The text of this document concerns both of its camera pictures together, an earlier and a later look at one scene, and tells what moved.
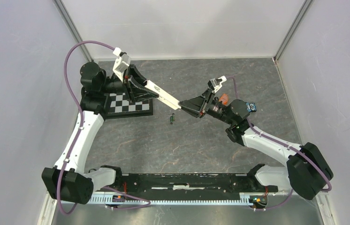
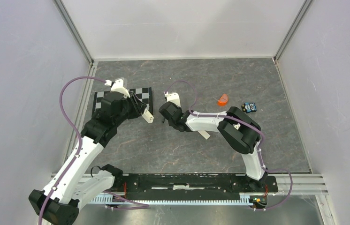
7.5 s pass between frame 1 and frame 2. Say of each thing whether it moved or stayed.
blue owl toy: stayed
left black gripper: moved
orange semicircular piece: stayed
